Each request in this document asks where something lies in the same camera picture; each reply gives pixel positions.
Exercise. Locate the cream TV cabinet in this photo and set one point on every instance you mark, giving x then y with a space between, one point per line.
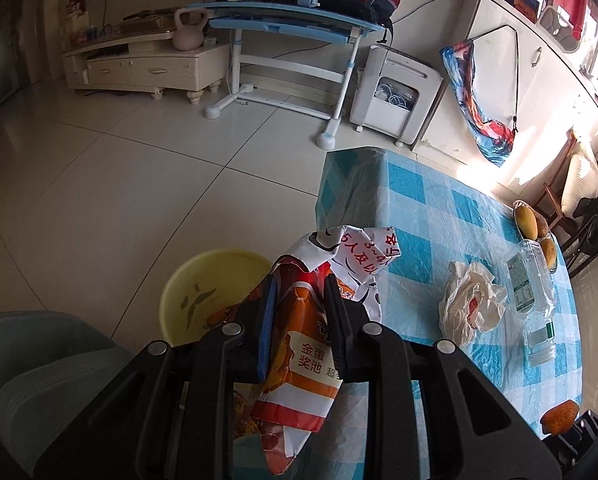
139 67

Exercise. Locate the blue study desk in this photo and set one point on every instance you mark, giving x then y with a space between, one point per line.
289 15

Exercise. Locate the crumpled white plastic bag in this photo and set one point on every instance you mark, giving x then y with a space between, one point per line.
471 300

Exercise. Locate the fruit bowl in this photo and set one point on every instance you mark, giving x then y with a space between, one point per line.
519 232

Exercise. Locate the blue checkered tablecloth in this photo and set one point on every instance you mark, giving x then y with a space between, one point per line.
429 200

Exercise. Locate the yellow mango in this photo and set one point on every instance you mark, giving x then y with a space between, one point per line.
549 255
526 222

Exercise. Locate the white air purifier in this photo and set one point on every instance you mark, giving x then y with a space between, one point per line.
399 105

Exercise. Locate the orange white snack bag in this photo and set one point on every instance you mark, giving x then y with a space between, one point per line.
304 360

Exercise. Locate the wooden chair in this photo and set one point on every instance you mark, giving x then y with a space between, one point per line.
554 195

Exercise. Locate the clear plastic bottle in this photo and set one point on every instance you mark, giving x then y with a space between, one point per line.
529 285

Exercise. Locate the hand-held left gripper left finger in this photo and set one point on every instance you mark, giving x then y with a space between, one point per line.
268 330

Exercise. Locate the pink kettlebell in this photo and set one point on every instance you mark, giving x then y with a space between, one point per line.
189 35

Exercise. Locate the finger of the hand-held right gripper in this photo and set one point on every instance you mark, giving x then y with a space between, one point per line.
581 435

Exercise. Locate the white cabinet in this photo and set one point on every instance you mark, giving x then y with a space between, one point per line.
549 110

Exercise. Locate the orange book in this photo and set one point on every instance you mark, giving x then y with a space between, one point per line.
526 2

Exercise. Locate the colourful printed bag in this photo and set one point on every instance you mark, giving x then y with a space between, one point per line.
474 105

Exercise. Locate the white cushion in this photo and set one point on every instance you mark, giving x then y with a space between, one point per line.
581 180

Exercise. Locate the yellow plastic bucket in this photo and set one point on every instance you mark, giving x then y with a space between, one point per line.
199 280

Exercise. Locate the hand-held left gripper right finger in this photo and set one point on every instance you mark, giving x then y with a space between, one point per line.
332 317

